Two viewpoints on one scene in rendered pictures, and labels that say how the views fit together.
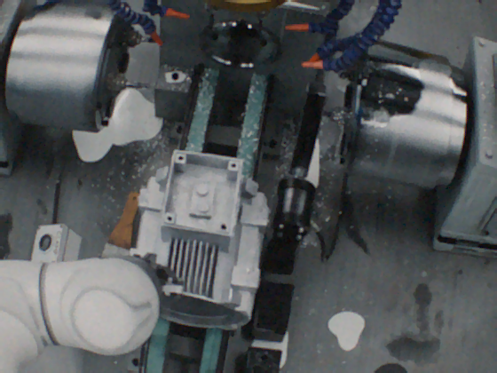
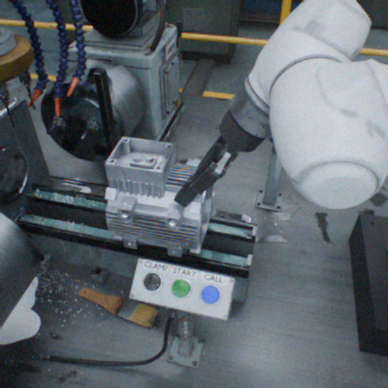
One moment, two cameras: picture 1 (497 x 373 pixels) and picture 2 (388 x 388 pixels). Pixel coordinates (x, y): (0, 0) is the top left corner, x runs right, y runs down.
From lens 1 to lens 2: 1.00 m
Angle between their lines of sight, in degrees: 48
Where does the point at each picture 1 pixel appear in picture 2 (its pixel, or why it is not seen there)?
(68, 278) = (305, 34)
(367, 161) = (126, 119)
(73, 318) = (356, 11)
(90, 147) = (26, 327)
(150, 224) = (145, 208)
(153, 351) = (225, 260)
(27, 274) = (304, 67)
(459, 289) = (187, 148)
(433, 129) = (122, 76)
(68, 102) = (12, 254)
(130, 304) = not seen: outside the picture
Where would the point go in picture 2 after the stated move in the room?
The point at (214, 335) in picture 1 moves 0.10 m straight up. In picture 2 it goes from (211, 226) to (212, 196)
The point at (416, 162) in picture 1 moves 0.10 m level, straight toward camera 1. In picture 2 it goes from (133, 98) to (162, 107)
